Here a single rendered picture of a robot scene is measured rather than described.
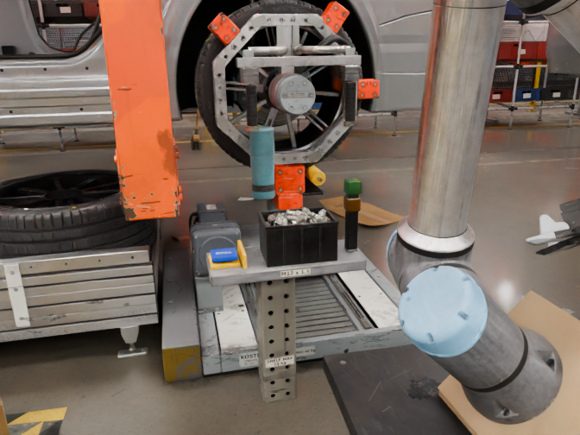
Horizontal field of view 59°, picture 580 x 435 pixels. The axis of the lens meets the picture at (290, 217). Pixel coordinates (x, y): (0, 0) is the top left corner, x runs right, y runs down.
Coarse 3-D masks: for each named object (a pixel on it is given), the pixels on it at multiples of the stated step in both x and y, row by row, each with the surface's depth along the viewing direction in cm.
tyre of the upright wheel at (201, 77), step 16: (272, 0) 186; (288, 0) 188; (240, 16) 185; (208, 48) 186; (208, 64) 188; (208, 80) 190; (208, 96) 191; (208, 112) 193; (208, 128) 196; (224, 144) 198; (336, 144) 209; (240, 160) 202; (320, 160) 210
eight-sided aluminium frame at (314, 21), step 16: (256, 16) 178; (272, 16) 180; (288, 16) 181; (304, 16) 182; (240, 32) 179; (320, 32) 185; (224, 48) 181; (240, 48) 181; (224, 64) 181; (224, 80) 183; (224, 96) 185; (224, 112) 186; (224, 128) 188; (336, 128) 198; (240, 144) 191; (320, 144) 198; (288, 160) 197; (304, 160) 199
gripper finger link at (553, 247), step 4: (564, 240) 114; (568, 240) 114; (548, 244) 119; (552, 244) 118; (556, 244) 117; (560, 244) 115; (564, 244) 114; (568, 244) 114; (572, 244) 114; (576, 244) 114; (548, 248) 118; (552, 248) 117; (556, 248) 117; (560, 248) 116; (564, 248) 116; (568, 248) 116; (536, 252) 121; (540, 252) 120; (544, 252) 119; (548, 252) 118; (552, 252) 118; (556, 252) 118
